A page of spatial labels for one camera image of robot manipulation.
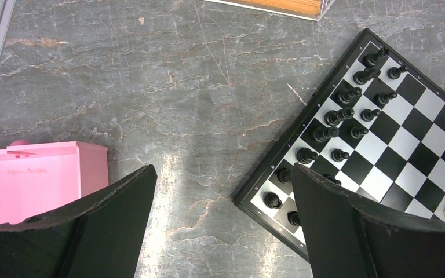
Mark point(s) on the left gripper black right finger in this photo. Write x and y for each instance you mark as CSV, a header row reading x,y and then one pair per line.
x,y
349,235

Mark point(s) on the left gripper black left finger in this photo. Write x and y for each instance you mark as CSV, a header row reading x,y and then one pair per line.
x,y
99,235

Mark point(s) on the black chess piece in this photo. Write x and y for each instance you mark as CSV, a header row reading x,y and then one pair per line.
x,y
396,72
284,175
334,118
362,77
272,200
333,179
306,156
321,134
293,218
381,99
369,115
339,155
347,95
358,132
371,59

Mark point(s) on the pink plastic box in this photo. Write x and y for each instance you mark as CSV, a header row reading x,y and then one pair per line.
x,y
36,178

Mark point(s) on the black white chessboard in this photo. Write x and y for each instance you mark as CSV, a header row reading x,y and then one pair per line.
x,y
400,163

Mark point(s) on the white wire wooden shelf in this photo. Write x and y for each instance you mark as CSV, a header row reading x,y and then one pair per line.
x,y
306,9

